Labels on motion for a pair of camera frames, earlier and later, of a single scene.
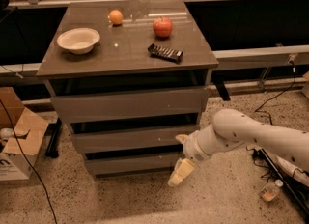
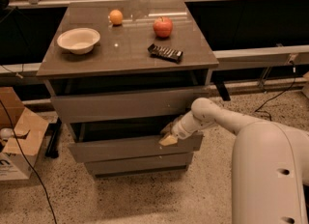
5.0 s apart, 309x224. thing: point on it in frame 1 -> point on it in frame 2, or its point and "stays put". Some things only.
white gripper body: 192,149 -> 179,130
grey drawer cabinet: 131,79 stays put
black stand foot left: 52,130 stays put
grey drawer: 120,140 -> 168,145
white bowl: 79,41 stays put
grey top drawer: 76,108 stays put
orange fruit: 116,16 stays put
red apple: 162,27 stays put
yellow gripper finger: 182,137 -> 167,130
